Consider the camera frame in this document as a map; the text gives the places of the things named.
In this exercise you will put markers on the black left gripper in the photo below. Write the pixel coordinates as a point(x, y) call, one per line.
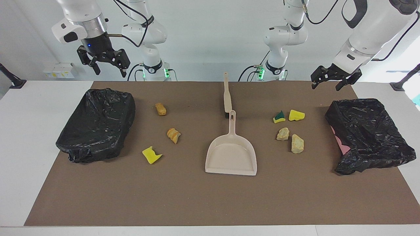
point(344, 73)

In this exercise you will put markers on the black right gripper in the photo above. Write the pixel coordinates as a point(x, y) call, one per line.
point(97, 47)

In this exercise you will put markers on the yellow sponge wedge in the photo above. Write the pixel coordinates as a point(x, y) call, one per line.
point(296, 115)

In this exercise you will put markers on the green and yellow sponge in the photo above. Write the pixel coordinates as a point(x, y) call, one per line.
point(279, 118)

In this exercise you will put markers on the brown cork-like sponge chunk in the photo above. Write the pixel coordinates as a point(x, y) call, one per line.
point(160, 109)

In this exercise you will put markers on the orange striped sponge chunk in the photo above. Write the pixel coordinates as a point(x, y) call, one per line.
point(173, 135)

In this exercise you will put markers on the notched yellow sponge piece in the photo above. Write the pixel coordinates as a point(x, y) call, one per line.
point(151, 155)

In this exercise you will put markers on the beige brush black bristles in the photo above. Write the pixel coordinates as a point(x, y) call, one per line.
point(227, 101)

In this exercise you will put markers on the beige plastic dustpan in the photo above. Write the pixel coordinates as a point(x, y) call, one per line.
point(231, 157)

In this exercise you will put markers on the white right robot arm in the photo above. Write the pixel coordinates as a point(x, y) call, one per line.
point(82, 13)

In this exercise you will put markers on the black plastic trash bag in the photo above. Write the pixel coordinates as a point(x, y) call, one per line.
point(95, 127)
point(370, 131)

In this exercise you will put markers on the pink plastic bin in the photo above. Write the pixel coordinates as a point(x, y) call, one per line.
point(343, 146)

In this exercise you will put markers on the black clamp stand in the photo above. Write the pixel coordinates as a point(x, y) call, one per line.
point(398, 86)
point(14, 82)

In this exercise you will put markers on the teal object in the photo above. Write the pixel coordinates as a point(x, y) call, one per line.
point(417, 100)

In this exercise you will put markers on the brown table mat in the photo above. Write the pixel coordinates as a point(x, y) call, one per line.
point(197, 196)

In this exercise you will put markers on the white wall outlet box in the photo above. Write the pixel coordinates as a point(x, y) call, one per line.
point(59, 70)

